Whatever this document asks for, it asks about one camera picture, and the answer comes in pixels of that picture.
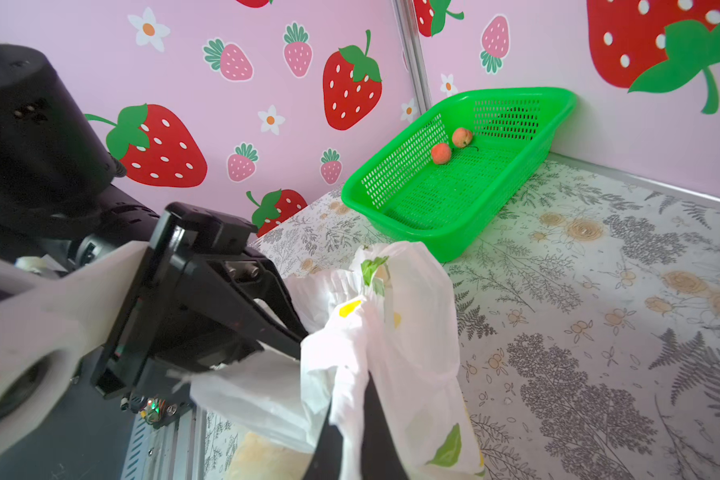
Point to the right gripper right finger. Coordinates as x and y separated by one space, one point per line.
379 457

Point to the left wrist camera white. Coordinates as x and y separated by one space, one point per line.
54 323

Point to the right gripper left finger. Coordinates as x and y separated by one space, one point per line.
327 458

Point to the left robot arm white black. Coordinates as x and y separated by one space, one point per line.
56 190

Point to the red fake cherries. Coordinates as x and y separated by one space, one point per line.
441 153

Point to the aluminium front rail frame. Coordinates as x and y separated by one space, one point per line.
175 451

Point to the green plastic basket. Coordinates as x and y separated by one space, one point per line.
407 197

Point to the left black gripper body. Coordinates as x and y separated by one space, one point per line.
174 316

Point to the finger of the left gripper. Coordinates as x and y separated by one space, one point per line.
262 305

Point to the white lemon print plastic bag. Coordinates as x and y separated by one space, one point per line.
387 321

